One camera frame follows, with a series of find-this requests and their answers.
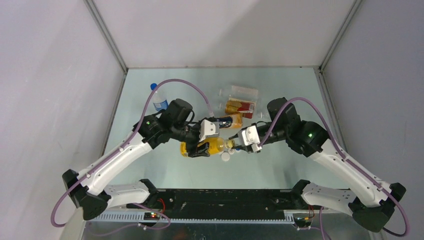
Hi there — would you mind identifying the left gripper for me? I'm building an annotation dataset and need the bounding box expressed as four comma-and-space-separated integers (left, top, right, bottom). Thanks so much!
171, 117, 211, 158

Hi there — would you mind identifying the yellow cap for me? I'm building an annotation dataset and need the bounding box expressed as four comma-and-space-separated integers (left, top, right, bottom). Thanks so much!
224, 139, 235, 149

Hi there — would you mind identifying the yellow label bottle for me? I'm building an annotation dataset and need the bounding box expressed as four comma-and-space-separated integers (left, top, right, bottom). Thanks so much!
198, 137, 228, 156

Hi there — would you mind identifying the crushed blue label bottle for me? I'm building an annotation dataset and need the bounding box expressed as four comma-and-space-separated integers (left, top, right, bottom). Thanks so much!
151, 88, 169, 112

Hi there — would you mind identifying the solid blue cap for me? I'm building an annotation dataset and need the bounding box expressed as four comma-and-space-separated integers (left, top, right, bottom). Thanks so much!
150, 83, 157, 91

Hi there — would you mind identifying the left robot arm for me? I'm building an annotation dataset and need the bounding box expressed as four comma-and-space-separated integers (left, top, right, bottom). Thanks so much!
62, 98, 242, 221

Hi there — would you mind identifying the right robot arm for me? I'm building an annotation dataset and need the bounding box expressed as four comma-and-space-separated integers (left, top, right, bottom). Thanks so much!
234, 97, 410, 237

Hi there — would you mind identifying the orange navy label bottle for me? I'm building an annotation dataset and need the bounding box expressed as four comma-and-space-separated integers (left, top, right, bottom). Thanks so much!
216, 113, 243, 129

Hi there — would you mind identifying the clear bottle upper right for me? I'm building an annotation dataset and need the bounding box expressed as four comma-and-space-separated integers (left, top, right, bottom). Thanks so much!
256, 111, 270, 121

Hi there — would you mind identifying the clear bottle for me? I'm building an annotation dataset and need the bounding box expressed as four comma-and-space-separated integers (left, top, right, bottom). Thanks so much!
218, 85, 260, 102
256, 111, 270, 121

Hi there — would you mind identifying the red gold label bottle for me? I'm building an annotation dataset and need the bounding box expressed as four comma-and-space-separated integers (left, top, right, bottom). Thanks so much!
219, 98, 256, 119

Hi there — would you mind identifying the clear bottle far back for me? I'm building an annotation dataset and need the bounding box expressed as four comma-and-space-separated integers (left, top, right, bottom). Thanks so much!
218, 85, 260, 102

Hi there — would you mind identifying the plain white cap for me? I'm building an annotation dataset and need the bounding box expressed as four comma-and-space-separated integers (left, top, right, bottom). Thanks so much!
220, 152, 231, 162

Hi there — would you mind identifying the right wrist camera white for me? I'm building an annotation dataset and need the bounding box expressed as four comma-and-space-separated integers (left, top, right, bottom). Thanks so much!
239, 124, 262, 152

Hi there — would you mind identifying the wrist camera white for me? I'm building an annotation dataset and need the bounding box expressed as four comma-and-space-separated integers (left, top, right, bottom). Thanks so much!
239, 124, 262, 152
199, 119, 220, 142

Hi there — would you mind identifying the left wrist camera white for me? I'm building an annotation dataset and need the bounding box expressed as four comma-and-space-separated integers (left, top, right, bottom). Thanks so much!
199, 119, 220, 142

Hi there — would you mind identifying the grey slotted cable duct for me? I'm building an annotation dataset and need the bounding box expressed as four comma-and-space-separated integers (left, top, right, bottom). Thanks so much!
89, 211, 296, 224

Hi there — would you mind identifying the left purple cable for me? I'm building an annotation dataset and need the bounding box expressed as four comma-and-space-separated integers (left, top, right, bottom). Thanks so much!
50, 78, 215, 229

